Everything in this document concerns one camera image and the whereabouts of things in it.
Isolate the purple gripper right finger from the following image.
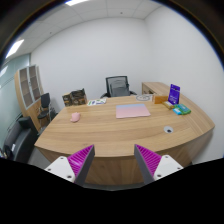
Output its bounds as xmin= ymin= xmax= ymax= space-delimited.
xmin=133 ymin=143 xmax=184 ymax=186

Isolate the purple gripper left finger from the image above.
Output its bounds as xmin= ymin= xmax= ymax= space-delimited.
xmin=44 ymin=144 xmax=96 ymax=187

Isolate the yellow green small box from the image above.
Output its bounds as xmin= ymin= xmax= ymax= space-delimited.
xmin=162 ymin=101 xmax=174 ymax=109

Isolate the green blue packet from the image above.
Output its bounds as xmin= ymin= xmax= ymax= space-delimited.
xmin=173 ymin=104 xmax=191 ymax=115

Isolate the black leather armchair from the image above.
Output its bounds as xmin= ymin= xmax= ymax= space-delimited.
xmin=3 ymin=116 xmax=38 ymax=163

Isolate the small black visitor chair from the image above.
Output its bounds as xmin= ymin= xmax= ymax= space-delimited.
xmin=37 ymin=93 xmax=53 ymax=120

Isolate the wooden box holder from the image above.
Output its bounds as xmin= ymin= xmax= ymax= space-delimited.
xmin=153 ymin=95 xmax=168 ymax=104

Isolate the round white coaster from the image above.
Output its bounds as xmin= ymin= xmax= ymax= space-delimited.
xmin=136 ymin=94 xmax=153 ymax=101

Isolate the dark patterned box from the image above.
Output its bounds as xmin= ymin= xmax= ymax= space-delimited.
xmin=62 ymin=88 xmax=87 ymax=107

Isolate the white colourful booklet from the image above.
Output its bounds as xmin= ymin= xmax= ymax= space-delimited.
xmin=87 ymin=98 xmax=106 ymax=106

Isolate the wooden side cabinet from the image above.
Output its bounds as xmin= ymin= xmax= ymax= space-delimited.
xmin=142 ymin=82 xmax=169 ymax=95

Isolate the purple sign stand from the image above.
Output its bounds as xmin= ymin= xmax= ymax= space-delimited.
xmin=168 ymin=84 xmax=180 ymax=105

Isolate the black mesh office chair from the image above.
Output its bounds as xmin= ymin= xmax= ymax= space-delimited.
xmin=102 ymin=76 xmax=135 ymax=98

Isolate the wooden bookshelf cabinet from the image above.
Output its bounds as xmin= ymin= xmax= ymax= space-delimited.
xmin=14 ymin=65 xmax=43 ymax=131

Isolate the silver desk cable grommet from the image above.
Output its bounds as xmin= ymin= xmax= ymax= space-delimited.
xmin=164 ymin=126 xmax=174 ymax=134

